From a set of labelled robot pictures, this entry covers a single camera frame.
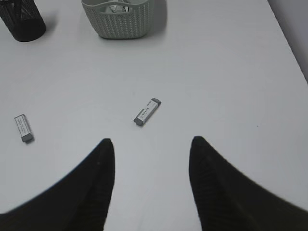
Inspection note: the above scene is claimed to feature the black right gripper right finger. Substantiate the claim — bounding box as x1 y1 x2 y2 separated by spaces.
189 136 308 231

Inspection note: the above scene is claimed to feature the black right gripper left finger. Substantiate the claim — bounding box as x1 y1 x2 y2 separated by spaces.
0 139 115 231

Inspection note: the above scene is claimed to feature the grey white eraser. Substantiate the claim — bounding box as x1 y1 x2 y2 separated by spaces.
134 98 161 127
14 114 34 143

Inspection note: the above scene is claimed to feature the waste paper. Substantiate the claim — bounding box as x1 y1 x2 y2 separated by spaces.
105 5 130 13

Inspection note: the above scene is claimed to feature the pale green plastic basket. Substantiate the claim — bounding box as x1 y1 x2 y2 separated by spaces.
81 0 167 40

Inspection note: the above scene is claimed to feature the black mesh pen holder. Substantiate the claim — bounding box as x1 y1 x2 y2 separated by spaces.
0 0 46 42

